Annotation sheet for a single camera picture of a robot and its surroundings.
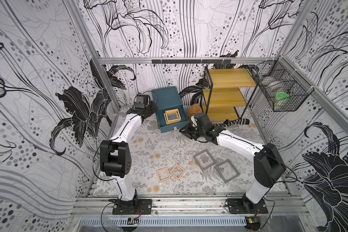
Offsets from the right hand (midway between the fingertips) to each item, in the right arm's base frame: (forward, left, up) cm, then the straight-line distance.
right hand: (180, 129), depth 85 cm
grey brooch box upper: (-11, -15, -18) cm, 26 cm away
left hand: (+15, +16, +4) cm, 22 cm away
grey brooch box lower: (-18, -28, -18) cm, 38 cm away
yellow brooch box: (+5, +7, 0) cm, 9 cm away
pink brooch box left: (-21, +11, -16) cm, 29 cm away
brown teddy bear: (+21, -9, -5) cm, 24 cm away
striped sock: (+16, -36, -15) cm, 43 cm away
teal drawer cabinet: (+23, +9, +5) cm, 25 cm away
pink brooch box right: (-19, +2, -17) cm, 25 cm away
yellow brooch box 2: (+12, +6, -2) cm, 13 cm away
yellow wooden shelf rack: (+38, -36, -4) cm, 52 cm away
